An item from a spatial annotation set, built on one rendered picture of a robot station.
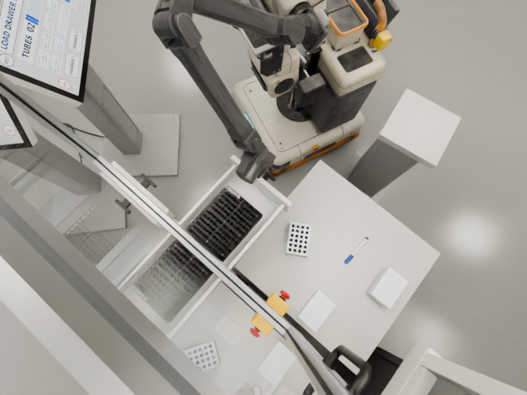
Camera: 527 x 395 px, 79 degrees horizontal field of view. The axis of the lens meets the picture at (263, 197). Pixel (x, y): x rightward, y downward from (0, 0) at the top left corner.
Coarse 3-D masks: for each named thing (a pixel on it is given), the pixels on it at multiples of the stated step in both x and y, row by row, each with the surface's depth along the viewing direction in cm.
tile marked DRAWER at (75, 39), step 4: (72, 28) 122; (72, 32) 121; (76, 32) 123; (80, 32) 124; (72, 36) 121; (76, 36) 122; (80, 36) 124; (68, 40) 120; (72, 40) 121; (76, 40) 122; (80, 40) 123; (68, 44) 119; (72, 44) 120; (76, 44) 122; (80, 44) 123; (72, 48) 120; (76, 48) 121; (80, 48) 123; (80, 52) 122
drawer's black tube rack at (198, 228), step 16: (224, 192) 119; (208, 208) 117; (224, 208) 117; (240, 208) 117; (208, 224) 118; (224, 224) 116; (240, 224) 119; (208, 240) 114; (224, 240) 114; (240, 240) 114; (224, 256) 113
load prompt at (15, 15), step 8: (8, 0) 106; (16, 0) 108; (8, 8) 106; (16, 8) 108; (0, 16) 103; (8, 16) 105; (16, 16) 107; (0, 24) 103; (8, 24) 105; (16, 24) 107; (0, 32) 103; (8, 32) 104; (16, 32) 106; (0, 40) 102; (8, 40) 104; (0, 48) 102; (8, 48) 103
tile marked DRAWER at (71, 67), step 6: (66, 54) 118; (72, 54) 120; (66, 60) 117; (72, 60) 119; (78, 60) 121; (66, 66) 117; (72, 66) 119; (78, 66) 121; (66, 72) 117; (72, 72) 118
